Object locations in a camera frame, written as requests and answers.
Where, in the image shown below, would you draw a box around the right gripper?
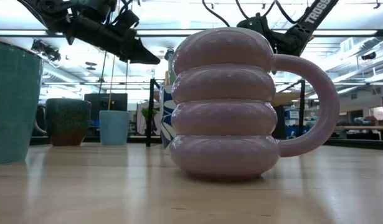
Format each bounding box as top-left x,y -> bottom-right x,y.
237,14 -> 304,57

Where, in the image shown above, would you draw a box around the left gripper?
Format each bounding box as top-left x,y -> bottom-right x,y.
71,15 -> 161,65

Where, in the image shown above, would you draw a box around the blue white patterned mug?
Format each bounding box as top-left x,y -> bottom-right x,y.
159,84 -> 177,155

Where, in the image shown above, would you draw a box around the light blue mug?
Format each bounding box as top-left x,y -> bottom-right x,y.
99,110 -> 131,146

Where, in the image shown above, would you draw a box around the lilac ringed ceramic mug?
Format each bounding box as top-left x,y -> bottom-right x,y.
169,27 -> 341,182

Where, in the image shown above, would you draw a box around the dark speckled stoneware mug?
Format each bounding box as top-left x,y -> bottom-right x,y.
33,98 -> 92,147

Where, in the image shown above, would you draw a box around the large teal mug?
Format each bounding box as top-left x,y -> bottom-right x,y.
0,38 -> 44,166

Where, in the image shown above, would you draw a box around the small green plant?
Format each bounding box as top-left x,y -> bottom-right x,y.
139,107 -> 159,125

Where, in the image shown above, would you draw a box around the white ceiling air vent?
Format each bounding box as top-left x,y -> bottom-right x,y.
339,37 -> 354,54

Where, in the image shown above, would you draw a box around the black monitor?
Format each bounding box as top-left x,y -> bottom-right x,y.
83,93 -> 129,121

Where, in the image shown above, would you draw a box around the wooden shelf riser black legs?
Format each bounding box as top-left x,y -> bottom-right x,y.
146,78 -> 306,147

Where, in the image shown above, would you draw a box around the blue storage bins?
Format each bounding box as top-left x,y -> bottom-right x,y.
284,107 -> 316,139

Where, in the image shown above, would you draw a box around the black ceiling spotlight cluster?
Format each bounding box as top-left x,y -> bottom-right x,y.
30,39 -> 62,62

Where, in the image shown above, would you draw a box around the long wooden table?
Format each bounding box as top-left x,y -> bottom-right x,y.
334,125 -> 383,141

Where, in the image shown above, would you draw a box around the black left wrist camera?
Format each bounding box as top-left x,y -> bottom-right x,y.
115,9 -> 140,32

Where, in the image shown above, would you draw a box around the yellow hanging cable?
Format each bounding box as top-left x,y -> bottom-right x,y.
107,55 -> 116,111

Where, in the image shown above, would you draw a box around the dark hanging cable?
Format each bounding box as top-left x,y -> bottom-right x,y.
97,51 -> 107,94

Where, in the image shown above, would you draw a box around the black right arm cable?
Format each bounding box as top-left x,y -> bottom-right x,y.
202,0 -> 304,28

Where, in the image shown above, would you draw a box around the black aluminium table frame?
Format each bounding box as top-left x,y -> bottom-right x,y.
29,135 -> 383,151

